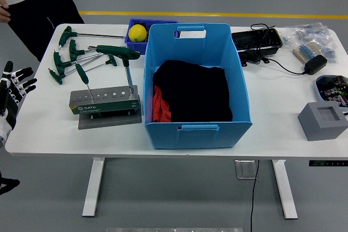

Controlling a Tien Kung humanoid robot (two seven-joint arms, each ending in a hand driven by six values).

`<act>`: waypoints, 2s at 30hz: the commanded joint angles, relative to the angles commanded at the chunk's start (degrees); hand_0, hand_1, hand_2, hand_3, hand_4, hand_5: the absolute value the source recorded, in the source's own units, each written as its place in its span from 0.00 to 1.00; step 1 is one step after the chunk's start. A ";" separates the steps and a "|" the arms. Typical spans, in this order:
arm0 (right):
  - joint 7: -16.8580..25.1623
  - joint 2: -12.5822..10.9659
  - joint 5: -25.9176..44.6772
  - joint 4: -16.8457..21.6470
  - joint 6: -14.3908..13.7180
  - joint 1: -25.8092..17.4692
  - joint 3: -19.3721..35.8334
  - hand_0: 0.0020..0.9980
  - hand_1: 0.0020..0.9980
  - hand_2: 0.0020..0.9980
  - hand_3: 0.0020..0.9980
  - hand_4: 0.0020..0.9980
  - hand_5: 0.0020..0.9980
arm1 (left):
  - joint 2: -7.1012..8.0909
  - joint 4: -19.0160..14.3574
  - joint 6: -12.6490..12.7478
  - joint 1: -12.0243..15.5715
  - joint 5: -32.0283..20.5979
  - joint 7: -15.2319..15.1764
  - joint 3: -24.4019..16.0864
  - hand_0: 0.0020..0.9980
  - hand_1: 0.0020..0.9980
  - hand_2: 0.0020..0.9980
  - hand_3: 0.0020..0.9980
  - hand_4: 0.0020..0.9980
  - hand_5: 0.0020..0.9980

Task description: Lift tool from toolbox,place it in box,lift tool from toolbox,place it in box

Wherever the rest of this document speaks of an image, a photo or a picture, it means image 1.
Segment metal floor plate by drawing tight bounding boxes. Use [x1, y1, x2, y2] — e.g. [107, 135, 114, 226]
[235, 159, 258, 180]

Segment blue folding storage box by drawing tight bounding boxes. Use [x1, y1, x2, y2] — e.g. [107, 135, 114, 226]
[143, 22, 253, 151]

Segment person's right hand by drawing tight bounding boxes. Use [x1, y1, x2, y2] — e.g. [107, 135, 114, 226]
[0, 0, 11, 23]

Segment person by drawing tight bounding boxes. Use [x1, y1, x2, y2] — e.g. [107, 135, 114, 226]
[0, 0, 89, 63]

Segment large green T-handle hex key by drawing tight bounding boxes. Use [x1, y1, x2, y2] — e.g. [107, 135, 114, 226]
[95, 45, 141, 96]

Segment black power adapter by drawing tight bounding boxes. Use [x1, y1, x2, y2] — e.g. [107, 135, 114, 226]
[303, 54, 328, 76]

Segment pile of circuit boards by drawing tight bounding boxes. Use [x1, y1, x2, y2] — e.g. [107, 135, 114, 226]
[318, 76, 348, 106]

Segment black cable bundle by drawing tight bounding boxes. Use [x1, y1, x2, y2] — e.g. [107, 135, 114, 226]
[240, 49, 308, 76]

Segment light blue tray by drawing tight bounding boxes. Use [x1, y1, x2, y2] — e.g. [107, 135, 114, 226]
[315, 74, 348, 109]

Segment small green T-handle hex key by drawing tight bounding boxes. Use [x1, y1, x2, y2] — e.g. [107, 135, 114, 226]
[75, 62, 93, 98]

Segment grey hollow cube block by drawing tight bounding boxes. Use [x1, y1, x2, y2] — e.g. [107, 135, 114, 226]
[297, 101, 348, 142]

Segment white table leg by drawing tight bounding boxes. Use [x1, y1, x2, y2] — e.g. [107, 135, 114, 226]
[82, 157, 106, 218]
[271, 159, 299, 220]

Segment small blue parts bin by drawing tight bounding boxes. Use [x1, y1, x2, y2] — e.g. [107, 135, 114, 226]
[124, 18, 179, 55]

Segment black glossy tray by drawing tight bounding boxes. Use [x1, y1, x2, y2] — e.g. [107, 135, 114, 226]
[231, 27, 283, 53]

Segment black floor cable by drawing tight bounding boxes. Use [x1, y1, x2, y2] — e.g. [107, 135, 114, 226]
[249, 160, 260, 232]

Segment dark component in bin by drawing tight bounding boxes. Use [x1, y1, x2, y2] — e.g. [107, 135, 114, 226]
[135, 21, 153, 43]

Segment short green T-handle hex key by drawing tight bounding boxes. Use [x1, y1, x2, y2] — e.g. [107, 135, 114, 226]
[80, 54, 118, 75]

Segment green steel hex key stand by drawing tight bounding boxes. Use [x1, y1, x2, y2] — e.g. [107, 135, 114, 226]
[69, 85, 144, 130]

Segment black table control panel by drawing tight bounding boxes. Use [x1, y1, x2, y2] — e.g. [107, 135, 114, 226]
[308, 160, 348, 167]

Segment black cloth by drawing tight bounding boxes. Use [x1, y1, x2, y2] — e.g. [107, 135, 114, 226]
[152, 59, 234, 123]

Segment red cloth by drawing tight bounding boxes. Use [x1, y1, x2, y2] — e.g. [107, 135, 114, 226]
[152, 85, 172, 123]

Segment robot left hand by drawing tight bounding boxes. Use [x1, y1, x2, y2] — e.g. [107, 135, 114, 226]
[0, 60, 38, 146]

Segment resistor tape bundle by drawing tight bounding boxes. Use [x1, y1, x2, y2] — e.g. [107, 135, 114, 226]
[293, 42, 323, 64]

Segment clear plastic component bags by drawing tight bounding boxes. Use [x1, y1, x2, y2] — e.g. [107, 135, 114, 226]
[282, 22, 339, 65]

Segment long-shaft green T-handle hex key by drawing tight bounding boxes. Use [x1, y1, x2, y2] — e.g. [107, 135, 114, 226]
[58, 26, 127, 49]

